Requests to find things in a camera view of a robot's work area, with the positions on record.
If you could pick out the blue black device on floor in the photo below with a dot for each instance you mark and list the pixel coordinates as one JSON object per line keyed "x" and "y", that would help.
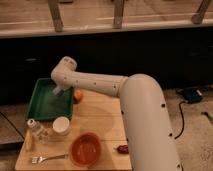
{"x": 191, "y": 95}

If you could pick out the green plastic tray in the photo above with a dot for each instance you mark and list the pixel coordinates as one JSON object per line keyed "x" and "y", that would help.
{"x": 45, "y": 106}

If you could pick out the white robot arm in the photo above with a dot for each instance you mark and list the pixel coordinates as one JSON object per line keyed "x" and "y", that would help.
{"x": 147, "y": 124}

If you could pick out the white cup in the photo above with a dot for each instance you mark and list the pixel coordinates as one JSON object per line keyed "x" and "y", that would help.
{"x": 61, "y": 125}

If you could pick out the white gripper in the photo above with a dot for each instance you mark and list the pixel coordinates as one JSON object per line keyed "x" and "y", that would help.
{"x": 58, "y": 91}

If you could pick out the clear plastic bottle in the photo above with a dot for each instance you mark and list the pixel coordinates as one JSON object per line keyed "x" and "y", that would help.
{"x": 38, "y": 131}

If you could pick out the yellow corn cob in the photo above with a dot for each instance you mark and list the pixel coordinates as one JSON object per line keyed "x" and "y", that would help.
{"x": 29, "y": 141}

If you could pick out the orange peach fruit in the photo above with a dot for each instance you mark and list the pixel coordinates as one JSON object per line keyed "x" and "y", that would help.
{"x": 78, "y": 95}

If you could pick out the orange bowl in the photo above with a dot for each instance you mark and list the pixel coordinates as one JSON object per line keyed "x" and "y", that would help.
{"x": 85, "y": 150}

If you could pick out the silver fork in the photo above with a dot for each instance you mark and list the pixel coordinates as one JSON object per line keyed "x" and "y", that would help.
{"x": 40, "y": 159}

